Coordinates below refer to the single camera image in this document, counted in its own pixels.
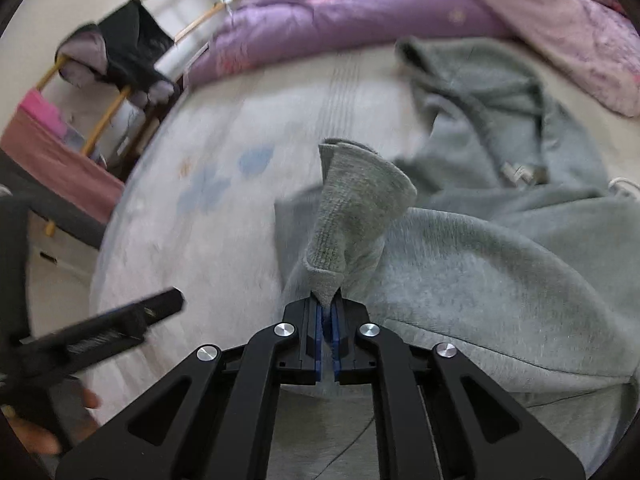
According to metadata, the wooden bar clothes rack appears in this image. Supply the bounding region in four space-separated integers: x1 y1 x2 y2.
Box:
37 0 243 161

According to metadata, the black jacket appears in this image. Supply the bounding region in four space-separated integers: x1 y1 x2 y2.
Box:
55 0 182 111

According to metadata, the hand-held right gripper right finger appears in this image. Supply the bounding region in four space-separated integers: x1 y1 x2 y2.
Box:
331 299 587 480

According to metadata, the purple floral quilt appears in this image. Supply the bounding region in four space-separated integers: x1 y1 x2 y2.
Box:
182 0 640 119

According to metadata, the dusty rose towel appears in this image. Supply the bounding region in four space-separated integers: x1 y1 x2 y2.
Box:
0 109 127 227

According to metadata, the bright pink towel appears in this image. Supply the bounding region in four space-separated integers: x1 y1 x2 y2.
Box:
17 87 70 142

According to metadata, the bed with pale floral sheet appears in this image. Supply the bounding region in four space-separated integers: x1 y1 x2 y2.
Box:
89 40 640 480

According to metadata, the person's left hand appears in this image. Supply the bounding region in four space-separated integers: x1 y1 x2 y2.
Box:
4 388 104 457

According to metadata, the dark grey towel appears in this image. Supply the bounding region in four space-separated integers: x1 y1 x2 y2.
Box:
0 152 107 252

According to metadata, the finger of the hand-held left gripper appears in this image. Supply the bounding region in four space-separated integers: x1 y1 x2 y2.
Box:
19 287 186 377

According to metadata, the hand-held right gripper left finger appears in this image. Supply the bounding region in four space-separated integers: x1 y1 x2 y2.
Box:
55 299 322 480

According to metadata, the grey hoodie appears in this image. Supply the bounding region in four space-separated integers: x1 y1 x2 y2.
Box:
274 35 640 413

